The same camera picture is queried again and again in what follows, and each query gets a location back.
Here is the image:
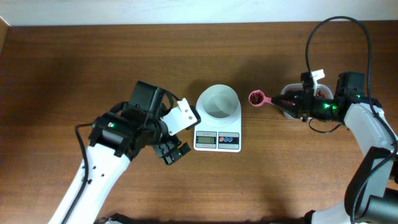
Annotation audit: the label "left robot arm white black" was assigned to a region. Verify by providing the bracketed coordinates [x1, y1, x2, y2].
[50, 81, 201, 223]

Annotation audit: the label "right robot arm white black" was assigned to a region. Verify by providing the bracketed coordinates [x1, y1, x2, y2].
[271, 72, 397, 223]

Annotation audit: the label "left black camera cable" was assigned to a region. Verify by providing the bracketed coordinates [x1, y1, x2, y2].
[60, 123, 96, 224]

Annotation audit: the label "white digital kitchen scale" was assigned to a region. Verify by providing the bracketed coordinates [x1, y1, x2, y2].
[193, 103, 242, 153]

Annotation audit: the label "pink measuring scoop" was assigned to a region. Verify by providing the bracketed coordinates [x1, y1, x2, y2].
[248, 90, 272, 107]

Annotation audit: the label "black camera cable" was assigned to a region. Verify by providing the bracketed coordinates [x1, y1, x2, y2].
[60, 123, 96, 224]
[304, 16, 398, 224]

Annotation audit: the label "white round bowl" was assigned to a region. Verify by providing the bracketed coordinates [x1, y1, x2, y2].
[197, 84, 240, 119]

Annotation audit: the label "right black camera cable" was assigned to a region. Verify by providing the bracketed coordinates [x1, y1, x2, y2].
[304, 16, 398, 224]

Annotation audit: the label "red beans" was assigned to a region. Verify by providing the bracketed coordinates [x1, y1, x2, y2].
[249, 90, 326, 107]

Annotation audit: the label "clear plastic container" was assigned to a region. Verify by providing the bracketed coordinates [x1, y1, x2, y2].
[280, 83, 334, 120]

